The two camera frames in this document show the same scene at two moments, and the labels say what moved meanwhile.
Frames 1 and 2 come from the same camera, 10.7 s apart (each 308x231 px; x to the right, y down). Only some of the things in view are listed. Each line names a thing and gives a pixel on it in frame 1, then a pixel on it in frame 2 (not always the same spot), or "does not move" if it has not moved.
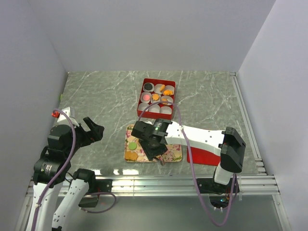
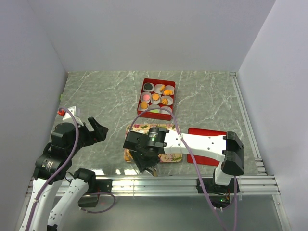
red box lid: x=202 y=157 does not move
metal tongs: x=161 y=161 to x=152 y=171
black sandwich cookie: x=148 y=86 does not move
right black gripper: x=150 y=153 to x=142 y=163
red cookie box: x=153 y=90 does not move
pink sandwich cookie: x=146 y=97 does not move
